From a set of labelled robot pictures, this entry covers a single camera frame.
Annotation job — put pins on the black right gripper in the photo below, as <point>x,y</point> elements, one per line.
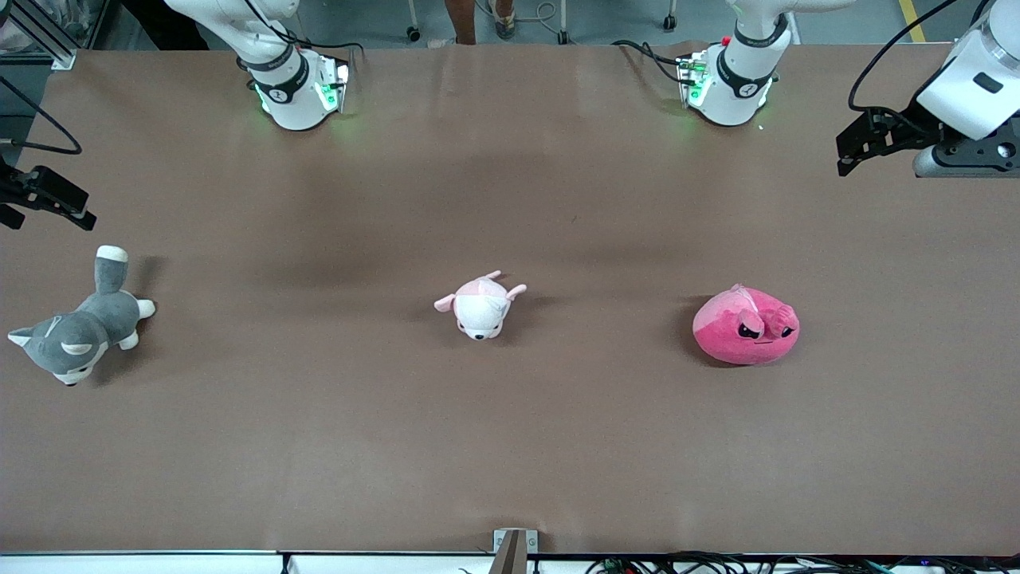
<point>16,188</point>

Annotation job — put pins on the brown table cover sheet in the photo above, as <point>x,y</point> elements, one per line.
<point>510,430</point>

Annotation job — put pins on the grey white husky plush toy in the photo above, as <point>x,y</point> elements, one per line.
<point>88,327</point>

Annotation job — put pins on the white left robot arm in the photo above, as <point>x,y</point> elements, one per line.
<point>737,80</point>

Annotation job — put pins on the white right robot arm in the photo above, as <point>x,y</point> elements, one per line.
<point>291,88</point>

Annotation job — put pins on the person's bare leg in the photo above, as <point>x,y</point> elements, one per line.
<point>462,20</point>

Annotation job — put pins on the white table edge rail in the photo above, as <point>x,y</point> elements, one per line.
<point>135,563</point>

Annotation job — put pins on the person's sandaled foot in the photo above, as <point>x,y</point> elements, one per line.
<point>504,22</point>

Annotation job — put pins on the aluminium frame profile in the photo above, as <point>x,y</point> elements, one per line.
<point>40,32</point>

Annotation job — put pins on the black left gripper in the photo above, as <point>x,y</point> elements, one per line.
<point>906,131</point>

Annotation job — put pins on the pale pink white plush toy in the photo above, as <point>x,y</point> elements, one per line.
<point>480,309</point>

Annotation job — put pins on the grey metal table bracket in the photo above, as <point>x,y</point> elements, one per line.
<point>515,546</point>

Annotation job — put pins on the round hot pink plush toy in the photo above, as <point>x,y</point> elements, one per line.
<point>741,331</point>

